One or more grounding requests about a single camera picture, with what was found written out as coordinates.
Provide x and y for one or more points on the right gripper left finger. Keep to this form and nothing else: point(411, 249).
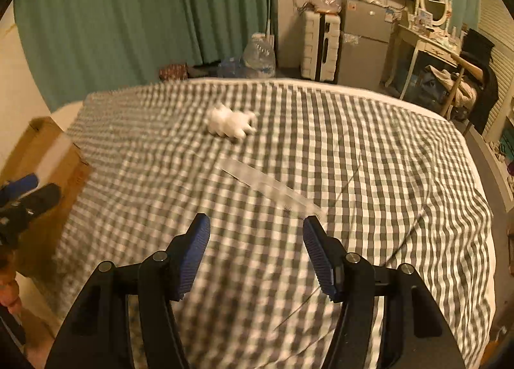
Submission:
point(96, 332)

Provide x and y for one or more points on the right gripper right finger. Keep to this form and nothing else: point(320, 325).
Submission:
point(415, 333)

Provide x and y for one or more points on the brown cardboard box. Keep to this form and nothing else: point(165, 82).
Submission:
point(40, 182)

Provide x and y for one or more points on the checkered gingham bedsheet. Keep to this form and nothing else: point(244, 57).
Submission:
point(394, 182)

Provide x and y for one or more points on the green curtain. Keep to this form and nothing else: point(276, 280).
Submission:
point(76, 47)

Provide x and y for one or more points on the clear plastic ruler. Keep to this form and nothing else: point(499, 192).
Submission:
point(272, 189)

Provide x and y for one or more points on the white fluffy plush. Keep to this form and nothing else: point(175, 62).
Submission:
point(224, 122)

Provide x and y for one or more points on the clear water jug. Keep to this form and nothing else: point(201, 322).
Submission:
point(259, 58)

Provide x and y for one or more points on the white dressing table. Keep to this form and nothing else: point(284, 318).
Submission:
point(408, 54)

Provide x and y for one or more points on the black clothes on chair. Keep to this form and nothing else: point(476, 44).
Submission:
point(477, 50)

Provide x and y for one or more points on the white suitcase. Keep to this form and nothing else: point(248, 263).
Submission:
point(320, 46)

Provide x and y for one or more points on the grey mini fridge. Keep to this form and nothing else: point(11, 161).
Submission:
point(365, 35)

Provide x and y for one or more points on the oval vanity mirror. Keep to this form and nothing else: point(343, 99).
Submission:
point(434, 10)

